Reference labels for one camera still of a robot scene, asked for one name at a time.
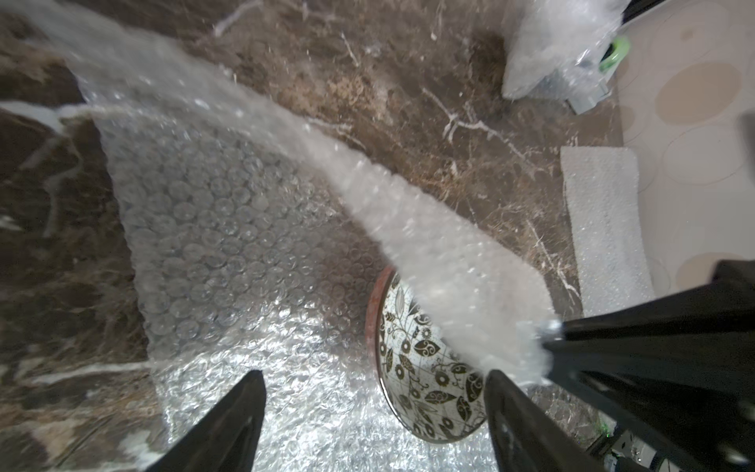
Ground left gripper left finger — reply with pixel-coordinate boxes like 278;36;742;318
147;371;267;472

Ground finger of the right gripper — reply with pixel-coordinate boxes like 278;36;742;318
543;260;754;471

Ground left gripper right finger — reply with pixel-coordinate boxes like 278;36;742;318
484;370;603;472

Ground black white patterned bowl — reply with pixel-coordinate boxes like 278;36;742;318
366;267;487;444

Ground white green small device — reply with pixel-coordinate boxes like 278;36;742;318
566;35;631;115

